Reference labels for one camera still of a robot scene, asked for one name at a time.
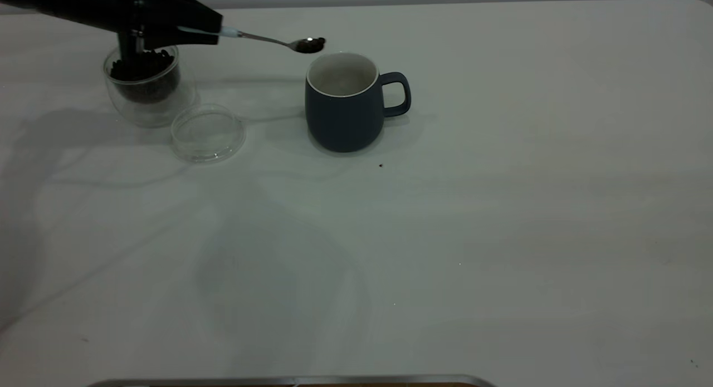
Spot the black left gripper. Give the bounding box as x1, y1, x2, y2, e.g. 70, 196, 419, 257
67, 0, 224, 50

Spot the metal spoon pale blue handle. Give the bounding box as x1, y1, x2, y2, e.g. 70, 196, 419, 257
178, 26, 326, 55

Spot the grey-blue ceramic mug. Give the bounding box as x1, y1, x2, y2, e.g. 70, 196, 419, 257
305, 53, 412, 153

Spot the coffee bean pile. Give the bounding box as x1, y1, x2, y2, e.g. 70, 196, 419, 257
109, 48, 182, 104

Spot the clear double-wall glass cup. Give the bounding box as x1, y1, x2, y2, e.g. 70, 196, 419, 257
104, 42, 197, 129

